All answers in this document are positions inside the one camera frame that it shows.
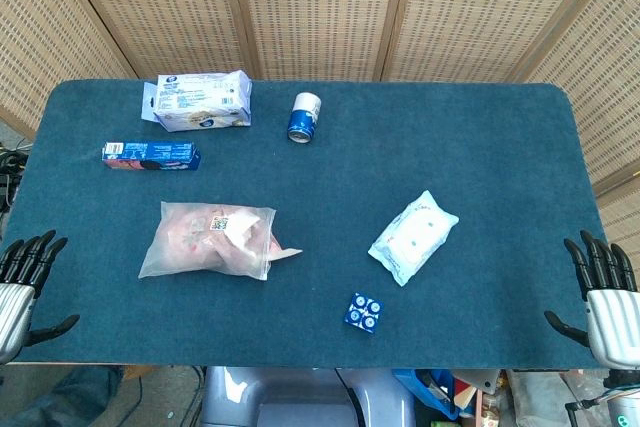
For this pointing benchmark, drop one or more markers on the grey robot torso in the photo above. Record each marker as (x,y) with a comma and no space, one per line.
(300,397)

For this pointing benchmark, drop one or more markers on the blue white can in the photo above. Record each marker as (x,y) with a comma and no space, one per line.
(303,119)

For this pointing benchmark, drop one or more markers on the blue storage bin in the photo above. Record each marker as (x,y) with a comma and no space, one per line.
(425,392)

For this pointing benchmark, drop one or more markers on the light blue cartoon wipes pack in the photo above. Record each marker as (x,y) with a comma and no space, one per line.
(412,237)

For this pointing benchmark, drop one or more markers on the pink clothes bundle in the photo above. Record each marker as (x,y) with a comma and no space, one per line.
(200,242)

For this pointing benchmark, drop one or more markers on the blue toy building block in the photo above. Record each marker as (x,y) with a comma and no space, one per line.
(364,313)

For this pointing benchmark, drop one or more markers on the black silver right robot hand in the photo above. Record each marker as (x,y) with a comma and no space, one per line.
(615,317)

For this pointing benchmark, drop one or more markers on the blue toothpaste box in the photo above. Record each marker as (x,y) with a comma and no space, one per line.
(150,156)

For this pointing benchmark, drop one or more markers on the white blue tissue pack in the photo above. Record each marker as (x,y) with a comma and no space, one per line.
(200,102)

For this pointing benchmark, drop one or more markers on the translucent plastic zip bag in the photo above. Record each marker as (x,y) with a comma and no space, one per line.
(165,262)

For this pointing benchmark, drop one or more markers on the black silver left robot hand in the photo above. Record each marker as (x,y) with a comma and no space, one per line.
(15,307)

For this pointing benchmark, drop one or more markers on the teal table mat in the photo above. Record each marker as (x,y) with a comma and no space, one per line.
(450,147)

